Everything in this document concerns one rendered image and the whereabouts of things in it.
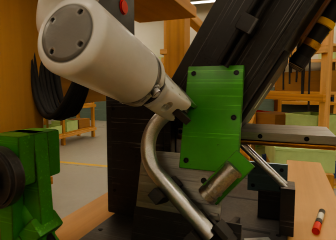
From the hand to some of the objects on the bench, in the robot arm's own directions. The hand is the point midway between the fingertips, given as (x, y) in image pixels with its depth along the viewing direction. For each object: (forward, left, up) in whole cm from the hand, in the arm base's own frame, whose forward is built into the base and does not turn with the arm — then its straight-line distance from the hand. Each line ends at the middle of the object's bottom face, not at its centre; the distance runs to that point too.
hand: (175, 102), depth 57 cm
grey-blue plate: (-20, -18, -31) cm, 41 cm away
